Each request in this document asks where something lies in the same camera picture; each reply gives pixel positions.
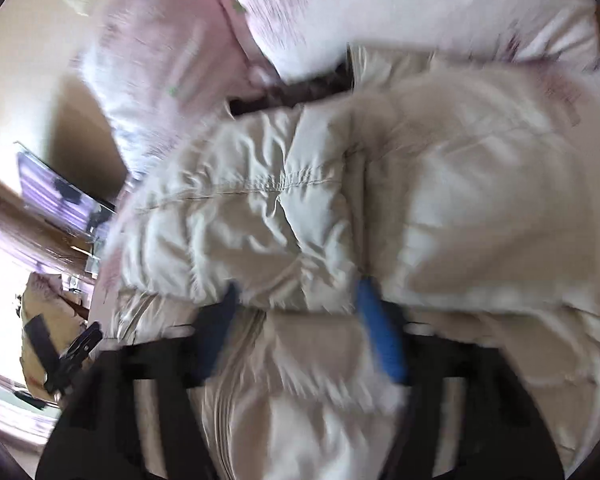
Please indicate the dark cloth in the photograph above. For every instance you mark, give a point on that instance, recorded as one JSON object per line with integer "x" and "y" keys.
{"x": 300, "y": 92}

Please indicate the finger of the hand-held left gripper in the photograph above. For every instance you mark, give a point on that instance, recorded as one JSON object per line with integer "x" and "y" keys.
{"x": 77, "y": 350}
{"x": 39, "y": 332}

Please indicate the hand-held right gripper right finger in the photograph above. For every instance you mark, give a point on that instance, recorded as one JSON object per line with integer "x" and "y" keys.
{"x": 381, "y": 332}

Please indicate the bright window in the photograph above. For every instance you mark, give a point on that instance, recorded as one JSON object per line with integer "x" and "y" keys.
{"x": 0, "y": 270}

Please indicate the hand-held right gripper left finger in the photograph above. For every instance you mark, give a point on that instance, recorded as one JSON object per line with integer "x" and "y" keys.
{"x": 224, "y": 332}

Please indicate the pink floral pillow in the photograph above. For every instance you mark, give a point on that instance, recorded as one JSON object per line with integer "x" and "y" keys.
{"x": 405, "y": 10}
{"x": 170, "y": 60}

